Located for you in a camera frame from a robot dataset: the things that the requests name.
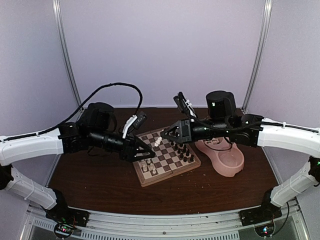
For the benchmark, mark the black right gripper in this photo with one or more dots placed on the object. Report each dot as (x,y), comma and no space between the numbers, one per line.
(185,131)

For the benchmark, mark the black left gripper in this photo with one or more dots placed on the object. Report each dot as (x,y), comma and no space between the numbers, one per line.
(130,148)

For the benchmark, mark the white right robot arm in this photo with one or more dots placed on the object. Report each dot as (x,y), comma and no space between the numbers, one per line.
(299,145)

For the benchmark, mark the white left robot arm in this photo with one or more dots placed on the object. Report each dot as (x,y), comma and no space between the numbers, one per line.
(63,139)

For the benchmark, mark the dark chess pieces row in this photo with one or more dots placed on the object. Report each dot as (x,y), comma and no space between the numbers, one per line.
(181,153)

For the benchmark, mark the wooden chess board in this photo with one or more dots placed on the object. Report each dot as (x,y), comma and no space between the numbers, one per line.
(166,168)

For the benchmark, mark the left circuit board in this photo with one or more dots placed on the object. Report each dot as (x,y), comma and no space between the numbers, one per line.
(63,231)

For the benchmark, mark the circuit board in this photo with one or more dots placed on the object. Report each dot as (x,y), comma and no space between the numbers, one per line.
(63,231)
(265,230)

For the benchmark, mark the right circuit board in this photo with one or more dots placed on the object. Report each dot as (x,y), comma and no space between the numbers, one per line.
(265,230)

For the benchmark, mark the pink double pet bowl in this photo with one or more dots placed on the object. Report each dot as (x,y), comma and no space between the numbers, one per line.
(226,158)

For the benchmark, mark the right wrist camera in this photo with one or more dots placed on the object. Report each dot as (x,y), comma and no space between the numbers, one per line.
(185,106)

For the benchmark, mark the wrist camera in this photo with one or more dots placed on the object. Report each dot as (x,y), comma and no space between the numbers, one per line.
(133,123)
(185,106)

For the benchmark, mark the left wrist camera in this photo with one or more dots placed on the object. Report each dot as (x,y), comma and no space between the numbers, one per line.
(133,123)

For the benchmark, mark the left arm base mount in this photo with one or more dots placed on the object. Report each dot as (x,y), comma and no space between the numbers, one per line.
(72,217)

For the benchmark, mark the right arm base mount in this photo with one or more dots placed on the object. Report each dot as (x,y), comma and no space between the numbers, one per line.
(259,215)

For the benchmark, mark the aluminium front rail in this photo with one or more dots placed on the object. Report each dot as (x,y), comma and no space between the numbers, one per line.
(223,225)

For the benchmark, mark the right aluminium frame post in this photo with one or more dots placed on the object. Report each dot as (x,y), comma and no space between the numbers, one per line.
(263,34)

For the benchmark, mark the aluminium frame post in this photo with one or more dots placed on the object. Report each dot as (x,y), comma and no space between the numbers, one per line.
(66,57)
(263,34)

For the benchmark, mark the left aluminium frame post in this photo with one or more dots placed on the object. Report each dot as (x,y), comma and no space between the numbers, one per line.
(66,57)

